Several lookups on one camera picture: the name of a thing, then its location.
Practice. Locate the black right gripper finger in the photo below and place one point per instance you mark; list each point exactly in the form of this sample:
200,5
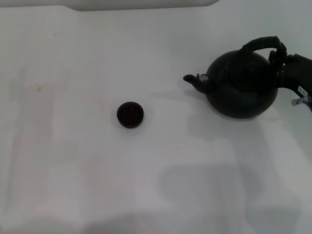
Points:
280,72
272,57

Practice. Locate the dark brown ceramic teacup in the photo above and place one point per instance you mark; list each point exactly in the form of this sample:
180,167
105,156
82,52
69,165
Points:
130,113

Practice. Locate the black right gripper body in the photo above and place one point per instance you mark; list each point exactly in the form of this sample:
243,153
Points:
296,73

